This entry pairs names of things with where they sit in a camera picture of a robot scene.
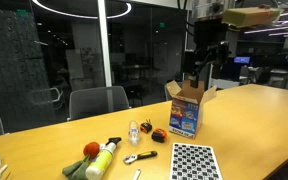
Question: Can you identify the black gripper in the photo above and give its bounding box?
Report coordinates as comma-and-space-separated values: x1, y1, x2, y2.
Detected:
190, 41, 230, 88

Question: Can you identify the white and yellow spray bottle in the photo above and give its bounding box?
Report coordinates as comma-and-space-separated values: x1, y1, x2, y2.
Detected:
85, 137, 122, 180

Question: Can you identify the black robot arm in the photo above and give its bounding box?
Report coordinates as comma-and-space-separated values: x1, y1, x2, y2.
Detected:
183, 0, 235, 88

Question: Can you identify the open printed cardboard box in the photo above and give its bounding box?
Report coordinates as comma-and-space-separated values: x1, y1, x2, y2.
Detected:
166, 80, 217, 139

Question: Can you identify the clear plastic water bottle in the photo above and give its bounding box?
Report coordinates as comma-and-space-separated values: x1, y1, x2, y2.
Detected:
128, 121, 140, 146

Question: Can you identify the yellow foam pad on robot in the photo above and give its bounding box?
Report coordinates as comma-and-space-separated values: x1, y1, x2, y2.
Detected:
222, 7, 282, 28

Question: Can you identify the large orange black tape measure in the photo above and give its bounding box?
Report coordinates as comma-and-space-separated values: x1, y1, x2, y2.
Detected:
151, 128, 167, 143

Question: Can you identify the small black orange tape measure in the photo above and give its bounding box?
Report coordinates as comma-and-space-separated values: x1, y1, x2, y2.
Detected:
140, 120, 152, 133

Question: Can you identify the black white calibration board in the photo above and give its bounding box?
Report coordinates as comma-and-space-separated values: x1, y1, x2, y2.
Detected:
169, 143, 223, 180

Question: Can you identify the grey office chair middle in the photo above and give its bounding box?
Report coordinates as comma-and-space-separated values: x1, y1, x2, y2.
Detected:
69, 86, 130, 120

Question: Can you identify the silver flat wrench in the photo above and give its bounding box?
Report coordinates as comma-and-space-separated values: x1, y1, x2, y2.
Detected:
132, 169, 141, 180

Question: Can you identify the adjustable wrench yellow black handle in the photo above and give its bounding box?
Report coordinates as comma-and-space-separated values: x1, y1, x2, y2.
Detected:
123, 151, 157, 164

